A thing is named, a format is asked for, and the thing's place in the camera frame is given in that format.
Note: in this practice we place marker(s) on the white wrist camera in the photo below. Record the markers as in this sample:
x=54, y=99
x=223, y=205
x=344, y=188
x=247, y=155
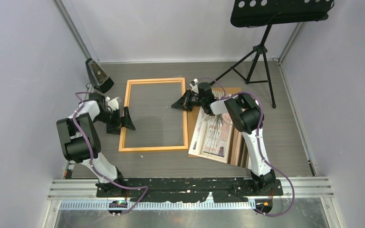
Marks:
x=113, y=103
x=194, y=86

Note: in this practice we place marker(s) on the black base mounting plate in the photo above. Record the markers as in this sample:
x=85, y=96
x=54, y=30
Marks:
x=186, y=190

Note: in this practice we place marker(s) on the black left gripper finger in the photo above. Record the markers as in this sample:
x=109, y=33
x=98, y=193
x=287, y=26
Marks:
x=112, y=129
x=127, y=121

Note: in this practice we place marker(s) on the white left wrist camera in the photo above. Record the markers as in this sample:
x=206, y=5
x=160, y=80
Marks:
x=113, y=103

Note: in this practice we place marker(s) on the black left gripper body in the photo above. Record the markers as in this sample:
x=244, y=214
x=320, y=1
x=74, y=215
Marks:
x=111, y=126

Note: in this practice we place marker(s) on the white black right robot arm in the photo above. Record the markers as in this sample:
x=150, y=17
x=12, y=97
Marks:
x=246, y=113

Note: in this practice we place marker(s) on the illustrated photo print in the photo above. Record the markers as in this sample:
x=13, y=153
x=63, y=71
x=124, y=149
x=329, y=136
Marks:
x=212, y=137

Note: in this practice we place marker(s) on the brown backing board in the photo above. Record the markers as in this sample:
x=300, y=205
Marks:
x=239, y=153

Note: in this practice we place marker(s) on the orange wooden picture frame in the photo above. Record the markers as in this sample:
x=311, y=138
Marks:
x=185, y=147

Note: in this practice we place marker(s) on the black metronome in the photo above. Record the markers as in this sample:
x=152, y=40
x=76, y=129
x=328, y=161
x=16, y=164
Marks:
x=97, y=76

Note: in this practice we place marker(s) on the aluminium rail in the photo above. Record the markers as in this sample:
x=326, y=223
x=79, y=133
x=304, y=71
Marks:
x=300, y=187

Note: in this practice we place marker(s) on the clear acrylic sheet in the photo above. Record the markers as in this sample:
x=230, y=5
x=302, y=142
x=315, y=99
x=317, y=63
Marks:
x=156, y=123

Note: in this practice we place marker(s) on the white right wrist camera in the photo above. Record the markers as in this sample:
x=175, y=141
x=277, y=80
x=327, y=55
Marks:
x=194, y=86

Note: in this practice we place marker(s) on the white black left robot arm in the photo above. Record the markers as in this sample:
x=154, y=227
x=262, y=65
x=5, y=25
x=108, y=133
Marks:
x=80, y=142

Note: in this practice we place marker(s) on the black music stand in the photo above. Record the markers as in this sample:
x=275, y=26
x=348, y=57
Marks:
x=266, y=13

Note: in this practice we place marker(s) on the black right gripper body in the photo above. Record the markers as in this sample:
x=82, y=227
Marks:
x=191, y=100

